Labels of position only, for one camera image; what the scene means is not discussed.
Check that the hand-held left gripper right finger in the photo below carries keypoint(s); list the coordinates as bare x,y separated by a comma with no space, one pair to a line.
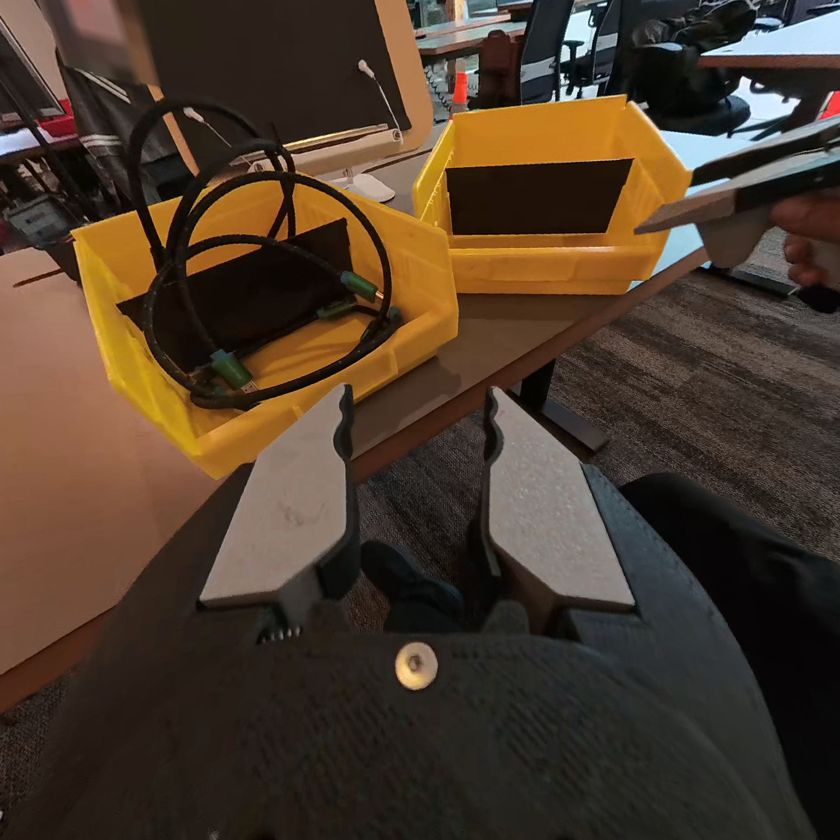
544,525

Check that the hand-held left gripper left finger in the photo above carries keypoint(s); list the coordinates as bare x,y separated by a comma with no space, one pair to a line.
289,518

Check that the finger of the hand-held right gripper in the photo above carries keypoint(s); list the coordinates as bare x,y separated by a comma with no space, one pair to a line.
695,210
774,154

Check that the yellow plastic bin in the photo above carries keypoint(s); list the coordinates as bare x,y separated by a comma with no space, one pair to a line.
420,282
538,262

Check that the person's right hand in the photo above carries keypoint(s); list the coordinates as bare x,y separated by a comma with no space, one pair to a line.
814,229

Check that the orange traffic cone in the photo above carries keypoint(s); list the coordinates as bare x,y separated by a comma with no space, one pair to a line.
832,105
460,92

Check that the black table leg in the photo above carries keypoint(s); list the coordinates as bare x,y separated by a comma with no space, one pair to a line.
558,407

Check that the person's black shoe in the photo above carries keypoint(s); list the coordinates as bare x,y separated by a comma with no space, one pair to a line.
407,584

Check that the black cardboard sheet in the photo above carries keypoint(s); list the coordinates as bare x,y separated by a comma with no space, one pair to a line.
275,275
538,197

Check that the person's black trouser leg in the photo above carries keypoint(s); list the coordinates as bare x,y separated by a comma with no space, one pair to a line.
754,590

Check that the black office chair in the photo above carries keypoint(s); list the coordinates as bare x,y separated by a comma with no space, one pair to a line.
548,46

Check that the white tethered pin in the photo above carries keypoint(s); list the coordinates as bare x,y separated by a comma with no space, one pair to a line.
365,67
192,115

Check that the black board on white stand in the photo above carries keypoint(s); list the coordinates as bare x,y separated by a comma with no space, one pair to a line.
295,52

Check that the black striped jacket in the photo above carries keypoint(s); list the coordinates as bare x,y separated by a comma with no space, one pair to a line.
111,111

